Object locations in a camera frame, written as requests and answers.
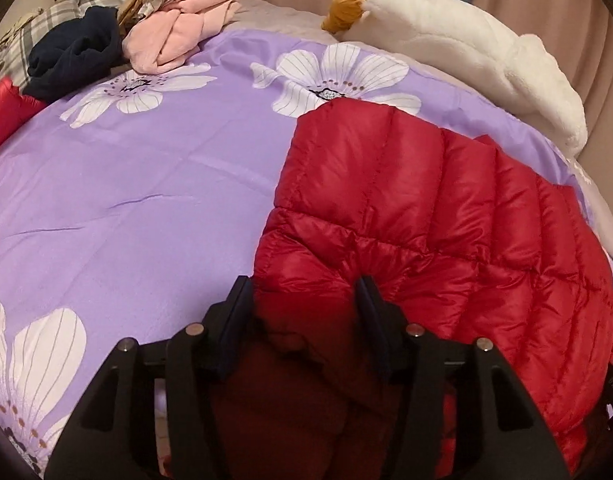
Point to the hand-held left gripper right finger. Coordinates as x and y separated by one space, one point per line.
374 320

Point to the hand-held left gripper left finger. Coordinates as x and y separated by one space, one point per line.
236 312

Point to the red puffer jacket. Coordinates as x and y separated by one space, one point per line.
411 200

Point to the purple floral duvet cover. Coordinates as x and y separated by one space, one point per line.
151 185

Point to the white goose plush toy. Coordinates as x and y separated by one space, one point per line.
461 45

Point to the pink garment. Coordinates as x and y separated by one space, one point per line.
186 25

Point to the navy fleece garment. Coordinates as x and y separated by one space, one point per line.
76 55

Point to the red shiny garment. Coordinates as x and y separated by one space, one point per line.
6 110

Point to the plaid cloth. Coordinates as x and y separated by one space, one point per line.
41 20

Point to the pink curtain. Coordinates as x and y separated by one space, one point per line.
551 5

